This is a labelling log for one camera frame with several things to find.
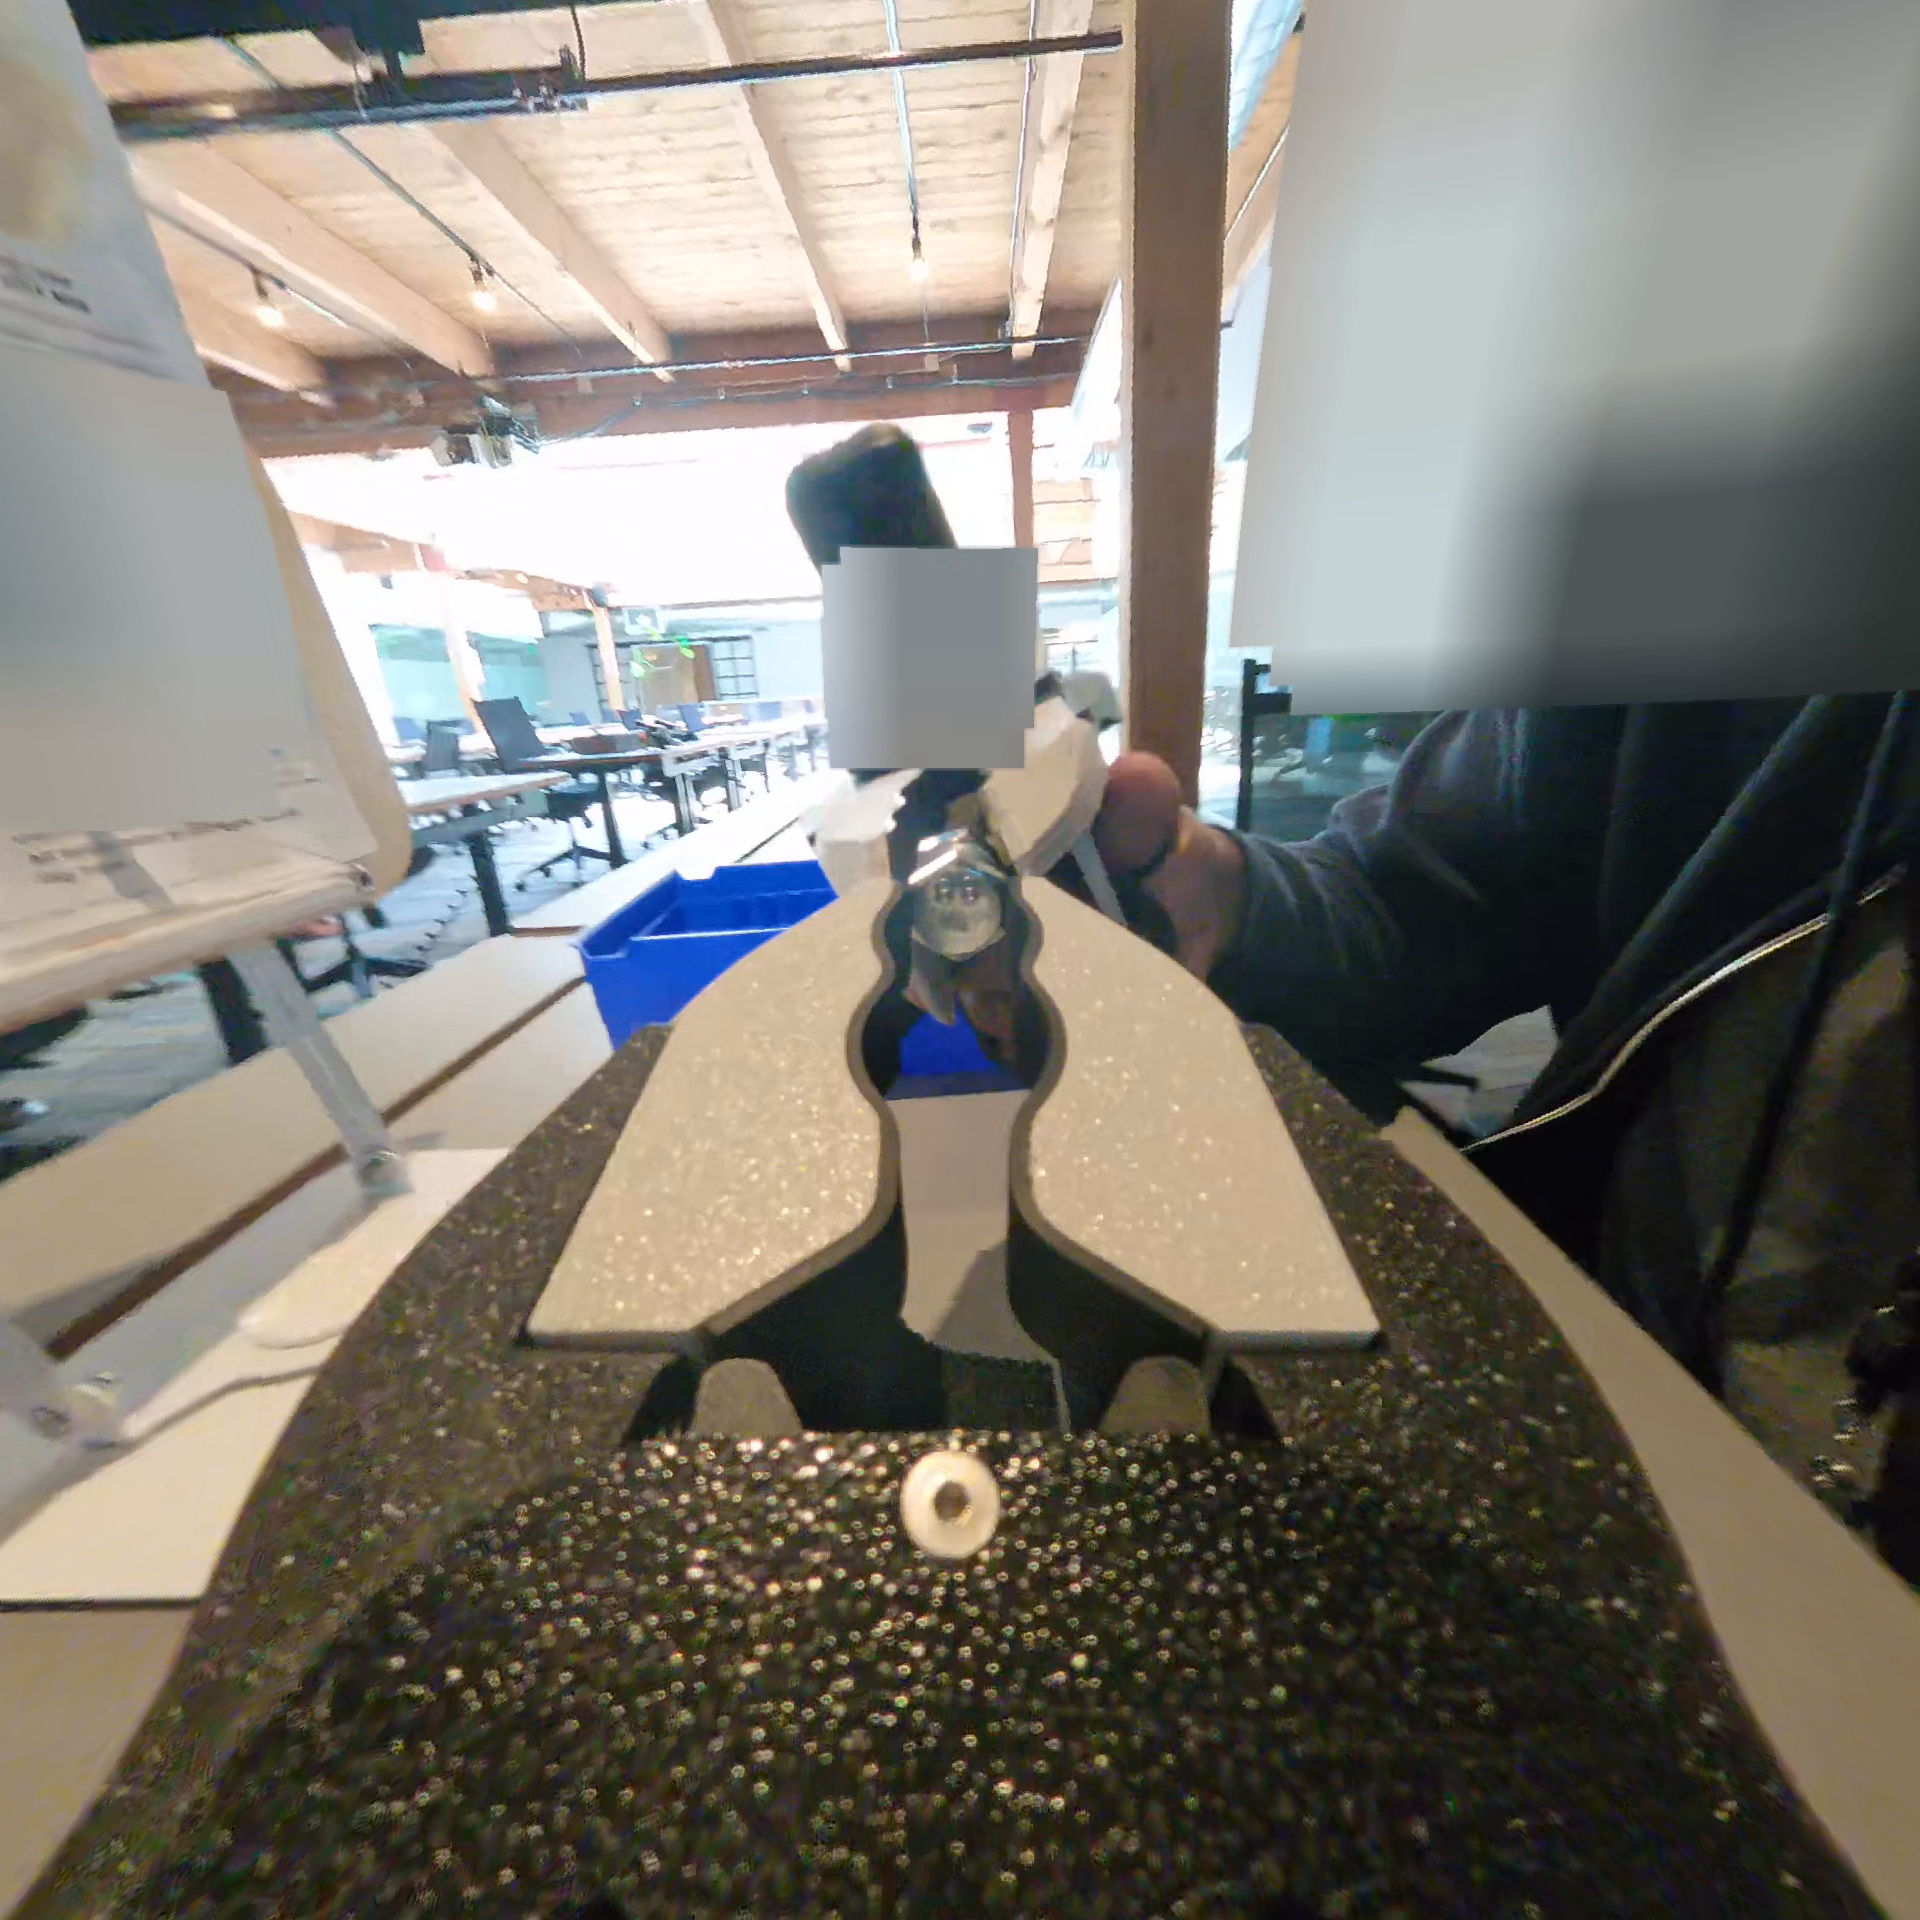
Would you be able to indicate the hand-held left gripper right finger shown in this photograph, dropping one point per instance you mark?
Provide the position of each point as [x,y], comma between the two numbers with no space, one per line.
[1187,1154]

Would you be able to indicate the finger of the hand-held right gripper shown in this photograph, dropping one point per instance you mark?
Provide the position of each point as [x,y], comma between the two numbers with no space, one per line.
[1049,796]
[857,834]

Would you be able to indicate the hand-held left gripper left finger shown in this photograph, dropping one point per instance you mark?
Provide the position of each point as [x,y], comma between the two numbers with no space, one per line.
[737,1154]

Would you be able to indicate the silver bolt with nut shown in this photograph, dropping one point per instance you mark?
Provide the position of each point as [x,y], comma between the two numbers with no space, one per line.
[938,856]

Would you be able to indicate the steel bolt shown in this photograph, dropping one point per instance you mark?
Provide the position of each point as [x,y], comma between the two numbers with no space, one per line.
[963,912]

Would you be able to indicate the blue plastic bin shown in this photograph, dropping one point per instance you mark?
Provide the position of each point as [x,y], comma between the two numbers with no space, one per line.
[675,945]

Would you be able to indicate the person's right forearm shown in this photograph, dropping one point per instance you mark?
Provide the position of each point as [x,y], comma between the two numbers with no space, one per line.
[1426,898]

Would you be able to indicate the person's right hand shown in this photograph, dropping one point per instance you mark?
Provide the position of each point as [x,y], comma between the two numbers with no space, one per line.
[1187,869]

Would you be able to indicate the ceiling track light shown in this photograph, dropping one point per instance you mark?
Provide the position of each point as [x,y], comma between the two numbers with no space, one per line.
[919,265]
[267,308]
[483,290]

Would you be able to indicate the black office chair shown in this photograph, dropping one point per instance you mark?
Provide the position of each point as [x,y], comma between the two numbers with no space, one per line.
[518,744]
[446,745]

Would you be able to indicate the office desk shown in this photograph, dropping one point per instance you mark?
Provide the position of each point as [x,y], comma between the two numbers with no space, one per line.
[483,796]

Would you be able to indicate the ceiling mounted device cluster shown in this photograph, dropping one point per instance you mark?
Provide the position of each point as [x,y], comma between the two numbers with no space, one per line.
[484,436]

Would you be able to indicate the wooden document stand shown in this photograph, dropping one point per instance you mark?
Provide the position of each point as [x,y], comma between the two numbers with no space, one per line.
[354,720]

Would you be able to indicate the person's dark zip jacket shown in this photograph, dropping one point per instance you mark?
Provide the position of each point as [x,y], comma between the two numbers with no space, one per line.
[1772,1079]

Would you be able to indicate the printed instruction sheet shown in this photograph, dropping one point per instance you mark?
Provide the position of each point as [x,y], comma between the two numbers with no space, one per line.
[90,887]

